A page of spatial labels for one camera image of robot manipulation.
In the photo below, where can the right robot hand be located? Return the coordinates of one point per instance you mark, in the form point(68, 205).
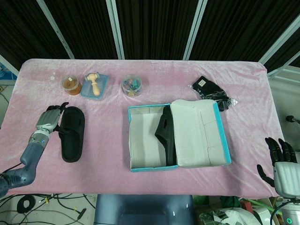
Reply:
point(284, 164)

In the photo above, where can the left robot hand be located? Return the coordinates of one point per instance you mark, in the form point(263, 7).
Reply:
point(47, 118)

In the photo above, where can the black slipper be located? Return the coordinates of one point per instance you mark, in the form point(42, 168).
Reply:
point(72, 133)
point(167, 138)

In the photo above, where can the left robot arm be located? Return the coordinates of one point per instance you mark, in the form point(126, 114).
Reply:
point(22, 161)

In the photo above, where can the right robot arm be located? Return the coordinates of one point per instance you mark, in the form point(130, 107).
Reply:
point(290, 211)

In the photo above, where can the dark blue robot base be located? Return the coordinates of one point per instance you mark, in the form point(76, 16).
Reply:
point(144, 209)

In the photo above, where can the teal and white shoebox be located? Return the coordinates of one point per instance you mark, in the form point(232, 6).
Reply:
point(179, 135)

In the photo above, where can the amber plastic jar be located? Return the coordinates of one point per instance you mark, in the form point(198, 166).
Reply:
point(71, 85)

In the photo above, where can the blue plastic tray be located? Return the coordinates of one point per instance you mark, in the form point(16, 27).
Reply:
point(95, 87)

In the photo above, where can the wooden toy hammer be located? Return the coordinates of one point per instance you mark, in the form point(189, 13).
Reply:
point(93, 82)

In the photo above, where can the black tape roll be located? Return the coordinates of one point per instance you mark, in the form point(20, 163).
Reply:
point(26, 202)

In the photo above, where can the clear jar of clips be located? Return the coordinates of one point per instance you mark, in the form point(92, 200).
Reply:
point(132, 85)

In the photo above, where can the pink velvet tablecloth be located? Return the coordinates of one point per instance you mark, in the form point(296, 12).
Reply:
point(145, 126)

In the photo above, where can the black gloves in plastic bag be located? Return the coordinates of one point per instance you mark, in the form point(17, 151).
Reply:
point(212, 91)

